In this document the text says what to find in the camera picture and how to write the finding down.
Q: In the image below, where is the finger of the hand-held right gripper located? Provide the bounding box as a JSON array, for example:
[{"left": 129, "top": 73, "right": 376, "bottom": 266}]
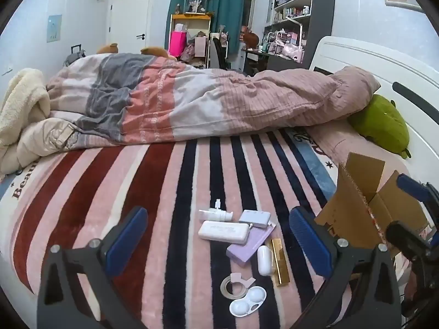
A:
[
  {"left": 396, "top": 174, "right": 439, "bottom": 213},
  {"left": 386, "top": 221, "right": 429, "bottom": 264}
]

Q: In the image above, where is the white earbuds case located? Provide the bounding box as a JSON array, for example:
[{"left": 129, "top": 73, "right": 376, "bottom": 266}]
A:
[{"left": 257, "top": 245, "right": 273, "bottom": 276}]

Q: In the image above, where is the striped plush blanket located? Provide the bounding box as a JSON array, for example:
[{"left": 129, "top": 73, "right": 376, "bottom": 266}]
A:
[{"left": 0, "top": 127, "right": 412, "bottom": 329}]

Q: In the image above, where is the purple rectangular box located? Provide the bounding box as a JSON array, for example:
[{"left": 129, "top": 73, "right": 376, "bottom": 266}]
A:
[{"left": 226, "top": 222, "right": 277, "bottom": 268}]

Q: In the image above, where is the pink grey patchwork duvet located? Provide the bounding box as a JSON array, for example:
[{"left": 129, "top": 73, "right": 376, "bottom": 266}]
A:
[{"left": 0, "top": 53, "right": 381, "bottom": 175}]

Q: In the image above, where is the tall grey bookshelf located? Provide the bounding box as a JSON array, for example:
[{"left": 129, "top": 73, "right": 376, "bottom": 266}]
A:
[{"left": 264, "top": 0, "right": 335, "bottom": 64}]

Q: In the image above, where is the white door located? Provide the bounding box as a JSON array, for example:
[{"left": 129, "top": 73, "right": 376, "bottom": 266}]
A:
[{"left": 109, "top": 0, "right": 151, "bottom": 55}]

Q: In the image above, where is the white spray bottle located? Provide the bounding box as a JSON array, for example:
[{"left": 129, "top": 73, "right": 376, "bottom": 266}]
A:
[{"left": 199, "top": 199, "right": 234, "bottom": 223}]

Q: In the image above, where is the grey suitcase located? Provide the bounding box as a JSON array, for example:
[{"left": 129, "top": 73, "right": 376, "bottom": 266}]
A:
[{"left": 63, "top": 44, "right": 86, "bottom": 66}]

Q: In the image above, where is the bright pink gift bag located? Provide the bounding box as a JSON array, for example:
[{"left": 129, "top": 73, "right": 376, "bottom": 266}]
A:
[{"left": 169, "top": 31, "right": 187, "bottom": 57}]

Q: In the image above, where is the pink ribbed pillow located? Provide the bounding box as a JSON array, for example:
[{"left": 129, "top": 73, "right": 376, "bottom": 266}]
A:
[{"left": 302, "top": 123, "right": 412, "bottom": 186}]

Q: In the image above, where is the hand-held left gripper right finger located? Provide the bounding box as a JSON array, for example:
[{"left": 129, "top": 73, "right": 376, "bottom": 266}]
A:
[{"left": 289, "top": 206, "right": 402, "bottom": 329}]

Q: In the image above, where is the white power bank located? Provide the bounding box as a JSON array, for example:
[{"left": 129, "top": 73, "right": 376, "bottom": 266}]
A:
[{"left": 198, "top": 220, "right": 250, "bottom": 245}]

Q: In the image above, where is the cardboard box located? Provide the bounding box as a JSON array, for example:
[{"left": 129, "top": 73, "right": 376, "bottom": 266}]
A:
[{"left": 315, "top": 151, "right": 430, "bottom": 257}]

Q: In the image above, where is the glass display case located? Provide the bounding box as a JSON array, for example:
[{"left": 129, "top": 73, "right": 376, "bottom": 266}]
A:
[{"left": 183, "top": 0, "right": 209, "bottom": 15}]

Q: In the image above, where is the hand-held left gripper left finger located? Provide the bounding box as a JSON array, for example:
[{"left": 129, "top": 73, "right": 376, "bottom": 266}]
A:
[{"left": 37, "top": 206, "right": 149, "bottom": 329}]

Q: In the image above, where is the light blue small device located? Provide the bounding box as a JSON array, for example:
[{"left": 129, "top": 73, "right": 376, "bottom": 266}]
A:
[{"left": 238, "top": 210, "right": 271, "bottom": 228}]

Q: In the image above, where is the pale blue wall poster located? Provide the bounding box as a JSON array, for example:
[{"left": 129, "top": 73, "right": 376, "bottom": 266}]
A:
[{"left": 47, "top": 15, "right": 63, "bottom": 43}]

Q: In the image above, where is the yellow shelf unit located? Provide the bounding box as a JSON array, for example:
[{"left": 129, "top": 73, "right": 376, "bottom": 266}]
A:
[{"left": 170, "top": 13, "right": 211, "bottom": 69}]

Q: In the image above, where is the white bed headboard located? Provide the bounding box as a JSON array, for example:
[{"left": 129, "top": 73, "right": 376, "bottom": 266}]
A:
[{"left": 309, "top": 35, "right": 439, "bottom": 192}]

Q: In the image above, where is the pale pink paper bag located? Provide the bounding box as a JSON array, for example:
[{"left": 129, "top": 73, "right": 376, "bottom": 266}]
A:
[{"left": 194, "top": 36, "right": 208, "bottom": 59}]

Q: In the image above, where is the clear tape roll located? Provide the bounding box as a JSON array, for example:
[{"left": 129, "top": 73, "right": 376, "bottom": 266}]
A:
[{"left": 220, "top": 273, "right": 256, "bottom": 300}]

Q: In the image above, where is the green plush pillow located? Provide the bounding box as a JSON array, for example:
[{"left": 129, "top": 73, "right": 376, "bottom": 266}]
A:
[{"left": 347, "top": 94, "right": 411, "bottom": 159}]

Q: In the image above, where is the teal curtain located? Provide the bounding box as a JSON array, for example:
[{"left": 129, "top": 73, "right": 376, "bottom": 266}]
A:
[{"left": 165, "top": 0, "right": 247, "bottom": 55}]

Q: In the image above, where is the gold rectangular box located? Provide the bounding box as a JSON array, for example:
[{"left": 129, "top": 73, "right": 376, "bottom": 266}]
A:
[{"left": 270, "top": 238, "right": 290, "bottom": 287}]

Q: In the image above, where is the white contact lens case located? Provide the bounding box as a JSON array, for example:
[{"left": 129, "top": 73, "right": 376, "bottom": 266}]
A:
[{"left": 229, "top": 288, "right": 267, "bottom": 317}]

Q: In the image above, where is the cream fleece blanket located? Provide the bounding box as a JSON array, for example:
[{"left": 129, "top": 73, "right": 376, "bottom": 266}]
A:
[{"left": 0, "top": 68, "right": 51, "bottom": 151}]

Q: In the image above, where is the brown round object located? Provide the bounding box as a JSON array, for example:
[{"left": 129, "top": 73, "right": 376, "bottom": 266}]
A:
[{"left": 240, "top": 25, "right": 259, "bottom": 49}]

